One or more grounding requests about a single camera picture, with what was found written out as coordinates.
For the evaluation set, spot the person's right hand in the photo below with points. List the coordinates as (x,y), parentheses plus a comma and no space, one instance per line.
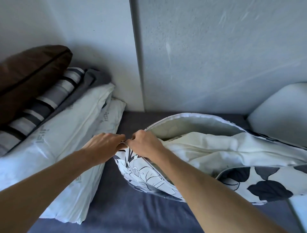
(146,145)

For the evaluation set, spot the person's left hand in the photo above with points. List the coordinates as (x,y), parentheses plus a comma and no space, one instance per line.
(103,146)

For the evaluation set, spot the person's right fingers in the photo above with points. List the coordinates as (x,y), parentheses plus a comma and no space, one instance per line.
(134,140)

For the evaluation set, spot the person's left fingers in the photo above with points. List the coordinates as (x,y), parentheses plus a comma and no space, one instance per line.
(119,139)

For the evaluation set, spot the floral black white pillowcase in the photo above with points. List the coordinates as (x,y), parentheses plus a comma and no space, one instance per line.
(148,172)

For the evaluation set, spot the person's left forearm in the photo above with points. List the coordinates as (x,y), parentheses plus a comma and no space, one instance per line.
(45,189)

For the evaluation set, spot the person's right forearm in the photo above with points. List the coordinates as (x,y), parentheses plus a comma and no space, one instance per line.
(215,199)

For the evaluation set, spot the white pillow with grey print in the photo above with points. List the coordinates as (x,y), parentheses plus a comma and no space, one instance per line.
(55,148)
(79,182)

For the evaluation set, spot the dark grey bed sheet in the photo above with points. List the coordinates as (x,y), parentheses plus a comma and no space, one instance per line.
(129,208)

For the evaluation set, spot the grey striped pillow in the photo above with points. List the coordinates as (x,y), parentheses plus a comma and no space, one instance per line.
(40,108)

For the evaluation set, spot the white inner pillow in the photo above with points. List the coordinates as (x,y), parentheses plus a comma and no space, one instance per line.
(227,148)

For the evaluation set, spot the brown cushion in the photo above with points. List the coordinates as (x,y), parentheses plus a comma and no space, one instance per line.
(26,72)

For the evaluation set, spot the white cushion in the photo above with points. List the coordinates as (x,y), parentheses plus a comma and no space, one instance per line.
(280,112)

